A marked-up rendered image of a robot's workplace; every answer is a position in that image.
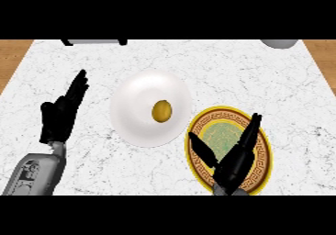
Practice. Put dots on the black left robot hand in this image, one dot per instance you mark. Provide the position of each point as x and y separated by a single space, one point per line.
63 113

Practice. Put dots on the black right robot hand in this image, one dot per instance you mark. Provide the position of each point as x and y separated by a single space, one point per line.
237 156

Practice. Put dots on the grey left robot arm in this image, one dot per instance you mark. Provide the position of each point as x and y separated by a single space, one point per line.
38 173

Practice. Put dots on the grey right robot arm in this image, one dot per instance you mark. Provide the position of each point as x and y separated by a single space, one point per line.
229 192

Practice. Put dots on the yellow patterned plate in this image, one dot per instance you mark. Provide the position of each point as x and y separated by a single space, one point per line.
220 137

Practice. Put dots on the white plate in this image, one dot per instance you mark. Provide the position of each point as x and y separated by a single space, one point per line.
151 107

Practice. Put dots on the yellow lemon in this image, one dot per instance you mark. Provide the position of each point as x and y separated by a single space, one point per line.
161 111

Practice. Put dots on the grey round object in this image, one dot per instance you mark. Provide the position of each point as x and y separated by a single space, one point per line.
279 43

